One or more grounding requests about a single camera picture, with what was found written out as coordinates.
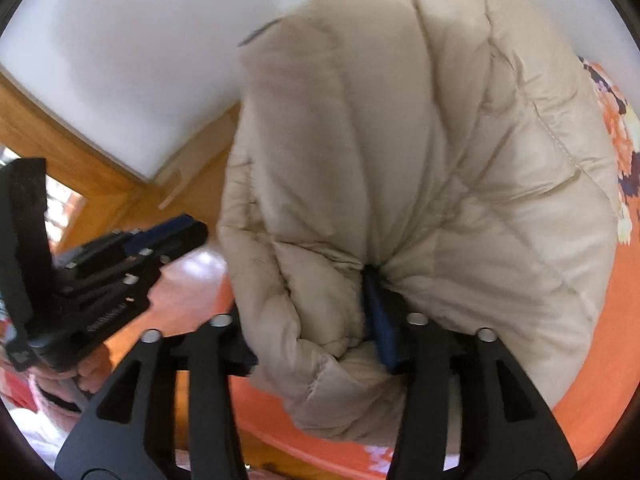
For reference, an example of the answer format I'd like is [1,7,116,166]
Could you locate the beige puffer jacket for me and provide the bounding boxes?
[218,0,619,445]

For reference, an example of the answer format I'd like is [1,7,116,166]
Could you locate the person's left hand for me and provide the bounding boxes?
[29,344,113,402]

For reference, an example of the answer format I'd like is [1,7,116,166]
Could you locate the orange floral bed sheet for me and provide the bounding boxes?
[107,61,639,479]

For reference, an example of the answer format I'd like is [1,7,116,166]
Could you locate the wooden framed window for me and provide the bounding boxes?
[1,156,82,256]

